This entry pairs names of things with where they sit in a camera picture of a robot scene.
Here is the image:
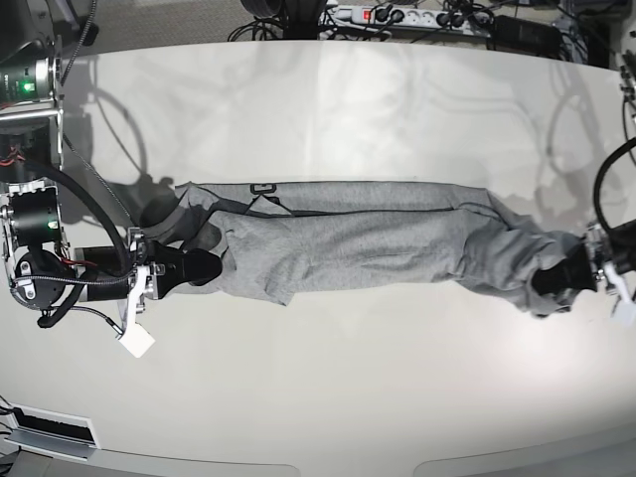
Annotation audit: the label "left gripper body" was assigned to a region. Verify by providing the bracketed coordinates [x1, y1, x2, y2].
[583, 223, 635, 293]

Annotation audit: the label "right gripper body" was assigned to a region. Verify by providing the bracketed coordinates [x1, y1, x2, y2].
[126, 228, 186, 314]

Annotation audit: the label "grey t-shirt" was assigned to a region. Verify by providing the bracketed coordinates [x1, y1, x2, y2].
[145, 182, 579, 317]

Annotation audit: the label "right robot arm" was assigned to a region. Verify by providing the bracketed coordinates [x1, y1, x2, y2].
[1, 1, 223, 334]

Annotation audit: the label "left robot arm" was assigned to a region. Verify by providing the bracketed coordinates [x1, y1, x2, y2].
[532, 1, 635, 299]

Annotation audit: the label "black power adapter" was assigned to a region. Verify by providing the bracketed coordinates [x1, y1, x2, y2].
[491, 16, 562, 56]

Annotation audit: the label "white power strip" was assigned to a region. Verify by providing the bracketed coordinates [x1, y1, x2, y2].
[320, 1, 494, 39]

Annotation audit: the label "grey cable tray slot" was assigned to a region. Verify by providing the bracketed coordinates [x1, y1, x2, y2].
[6, 405, 101, 462]

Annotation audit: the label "tangled black cables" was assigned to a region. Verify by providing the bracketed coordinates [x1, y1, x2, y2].
[228, 0, 398, 44]

